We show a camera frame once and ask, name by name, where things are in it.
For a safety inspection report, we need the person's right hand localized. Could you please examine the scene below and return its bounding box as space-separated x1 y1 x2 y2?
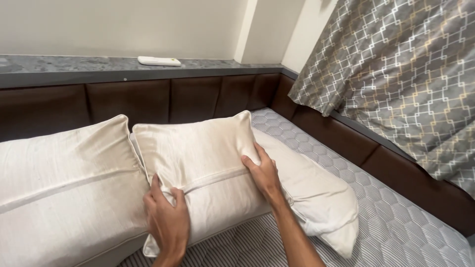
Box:
241 142 285 202

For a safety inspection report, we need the person's left hand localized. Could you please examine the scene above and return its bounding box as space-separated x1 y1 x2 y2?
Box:
143 174 191 256

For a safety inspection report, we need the small cream silk pillow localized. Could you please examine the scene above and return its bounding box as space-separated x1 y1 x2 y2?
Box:
132 110 294 258

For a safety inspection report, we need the plain white pillow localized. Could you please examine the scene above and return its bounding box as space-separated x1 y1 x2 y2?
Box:
252 127 359 259

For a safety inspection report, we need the large cream silk pillow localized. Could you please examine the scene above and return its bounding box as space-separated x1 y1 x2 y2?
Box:
0 114 151 267

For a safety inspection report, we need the grey hexagon quilted mattress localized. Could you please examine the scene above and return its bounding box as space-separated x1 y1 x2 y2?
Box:
118 108 474 267

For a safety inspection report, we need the brown padded headboard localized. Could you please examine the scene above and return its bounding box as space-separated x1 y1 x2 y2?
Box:
0 73 475 238

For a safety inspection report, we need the white remote control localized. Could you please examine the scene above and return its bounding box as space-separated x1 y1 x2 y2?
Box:
137 56 182 67

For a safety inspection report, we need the grey marble ledge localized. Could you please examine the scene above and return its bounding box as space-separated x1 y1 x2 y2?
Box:
0 54 299 89

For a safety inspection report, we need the grey geometric patterned curtain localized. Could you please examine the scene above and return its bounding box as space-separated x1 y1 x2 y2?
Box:
288 0 475 199

